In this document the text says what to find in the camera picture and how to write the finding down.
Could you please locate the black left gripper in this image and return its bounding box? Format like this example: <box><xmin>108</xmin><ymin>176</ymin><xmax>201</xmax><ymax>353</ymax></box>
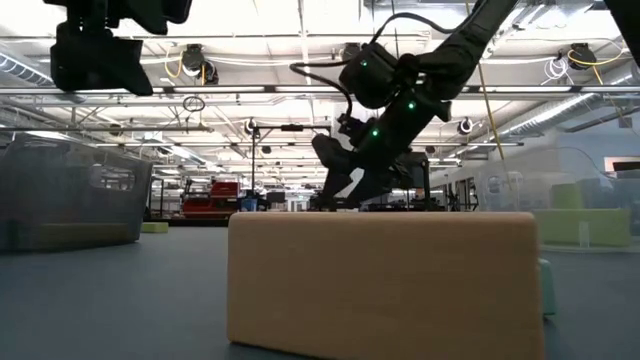
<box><xmin>49</xmin><ymin>22</ymin><xmax>155</xmax><ymax>97</ymax></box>

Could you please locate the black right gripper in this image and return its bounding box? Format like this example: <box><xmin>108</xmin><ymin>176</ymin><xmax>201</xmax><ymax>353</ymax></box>
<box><xmin>310</xmin><ymin>132</ymin><xmax>401</xmax><ymax>211</ymax></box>

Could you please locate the wide orange wooden block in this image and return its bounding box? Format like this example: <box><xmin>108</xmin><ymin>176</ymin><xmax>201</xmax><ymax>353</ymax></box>
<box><xmin>227</xmin><ymin>211</ymin><xmax>546</xmax><ymax>360</ymax></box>

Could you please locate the yellow-green wooden cylinder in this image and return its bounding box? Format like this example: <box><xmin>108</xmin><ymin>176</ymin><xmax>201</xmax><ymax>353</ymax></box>
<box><xmin>551</xmin><ymin>182</ymin><xmax>585</xmax><ymax>211</ymax></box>

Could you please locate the mint green rectangular block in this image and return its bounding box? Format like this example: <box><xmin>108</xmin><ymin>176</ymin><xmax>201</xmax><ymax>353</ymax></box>
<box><xmin>538</xmin><ymin>257</ymin><xmax>557</xmax><ymax>317</ymax></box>

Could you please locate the black monitor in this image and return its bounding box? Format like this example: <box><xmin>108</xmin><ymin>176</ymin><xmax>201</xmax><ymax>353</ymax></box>
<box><xmin>394</xmin><ymin>152</ymin><xmax>430</xmax><ymax>190</ymax></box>

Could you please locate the grey horizontal ceiling pipe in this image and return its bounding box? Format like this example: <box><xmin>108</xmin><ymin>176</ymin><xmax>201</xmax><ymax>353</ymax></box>
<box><xmin>0</xmin><ymin>124</ymin><xmax>215</xmax><ymax>134</ymax></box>

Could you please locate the dark grey translucent bin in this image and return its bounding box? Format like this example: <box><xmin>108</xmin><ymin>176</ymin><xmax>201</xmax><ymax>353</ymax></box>
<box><xmin>0</xmin><ymin>133</ymin><xmax>154</xmax><ymax>252</ymax></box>

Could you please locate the long ceiling light strip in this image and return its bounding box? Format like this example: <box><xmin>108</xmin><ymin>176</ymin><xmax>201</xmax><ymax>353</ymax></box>
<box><xmin>134</xmin><ymin>85</ymin><xmax>574</xmax><ymax>95</ymax></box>

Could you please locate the red tool cabinet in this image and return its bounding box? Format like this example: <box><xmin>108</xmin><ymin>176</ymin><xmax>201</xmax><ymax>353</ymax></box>
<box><xmin>182</xmin><ymin>180</ymin><xmax>241</xmax><ymax>221</ymax></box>

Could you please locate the clear plastic bin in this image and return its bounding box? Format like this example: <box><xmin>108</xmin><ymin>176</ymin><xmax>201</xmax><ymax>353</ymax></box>
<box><xmin>477</xmin><ymin>144</ymin><xmax>640</xmax><ymax>254</ymax></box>

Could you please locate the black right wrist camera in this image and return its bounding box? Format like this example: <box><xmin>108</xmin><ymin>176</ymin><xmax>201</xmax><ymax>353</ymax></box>
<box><xmin>337</xmin><ymin>113</ymin><xmax>377</xmax><ymax>142</ymax></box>

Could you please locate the black frame stand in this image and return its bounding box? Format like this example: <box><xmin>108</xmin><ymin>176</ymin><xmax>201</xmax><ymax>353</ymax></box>
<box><xmin>251</xmin><ymin>123</ymin><xmax>333</xmax><ymax>196</ymax></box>

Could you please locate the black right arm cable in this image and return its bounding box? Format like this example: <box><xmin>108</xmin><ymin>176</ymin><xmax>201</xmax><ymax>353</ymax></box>
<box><xmin>288</xmin><ymin>11</ymin><xmax>454</xmax><ymax>121</ymax></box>

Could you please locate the black table frame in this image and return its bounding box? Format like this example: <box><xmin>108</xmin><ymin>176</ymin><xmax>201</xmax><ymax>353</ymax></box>
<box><xmin>169</xmin><ymin>216</ymin><xmax>230</xmax><ymax>225</ymax></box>

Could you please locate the yellow hanging cable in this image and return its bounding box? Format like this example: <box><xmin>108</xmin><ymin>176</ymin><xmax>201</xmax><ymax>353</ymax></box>
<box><xmin>478</xmin><ymin>62</ymin><xmax>505</xmax><ymax>159</ymax></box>

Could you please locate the silver ventilation duct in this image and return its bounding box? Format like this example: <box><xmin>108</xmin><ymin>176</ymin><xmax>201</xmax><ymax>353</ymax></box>
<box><xmin>499</xmin><ymin>97</ymin><xmax>576</xmax><ymax>139</ymax></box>

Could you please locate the dark wall screen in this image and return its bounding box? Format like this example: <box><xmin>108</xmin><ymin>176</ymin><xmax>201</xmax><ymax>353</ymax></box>
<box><xmin>603</xmin><ymin>156</ymin><xmax>640</xmax><ymax>174</ymax></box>

